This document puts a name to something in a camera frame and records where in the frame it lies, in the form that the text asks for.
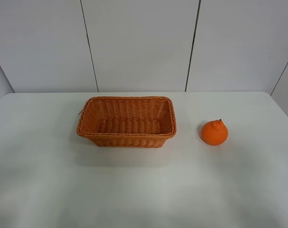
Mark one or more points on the orange tangerine with stem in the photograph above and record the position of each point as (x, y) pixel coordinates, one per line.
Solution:
(214, 132)

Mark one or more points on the orange woven wicker basket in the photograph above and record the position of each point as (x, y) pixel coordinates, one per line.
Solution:
(115, 121)

